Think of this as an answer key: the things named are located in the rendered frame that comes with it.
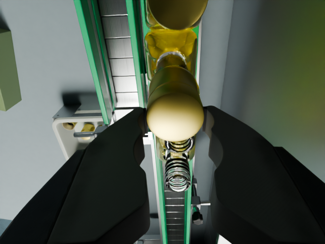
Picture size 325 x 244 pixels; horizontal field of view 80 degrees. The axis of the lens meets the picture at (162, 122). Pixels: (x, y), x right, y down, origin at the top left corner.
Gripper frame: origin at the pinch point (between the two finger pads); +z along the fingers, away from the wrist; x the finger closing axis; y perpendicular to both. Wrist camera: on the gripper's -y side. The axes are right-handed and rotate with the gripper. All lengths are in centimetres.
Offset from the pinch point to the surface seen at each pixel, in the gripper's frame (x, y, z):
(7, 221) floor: -195, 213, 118
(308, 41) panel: 12.2, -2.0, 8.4
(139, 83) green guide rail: -5.4, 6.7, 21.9
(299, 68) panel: 12.2, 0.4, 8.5
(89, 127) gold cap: -25, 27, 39
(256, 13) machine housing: 15.2, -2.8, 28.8
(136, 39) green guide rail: -5.2, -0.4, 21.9
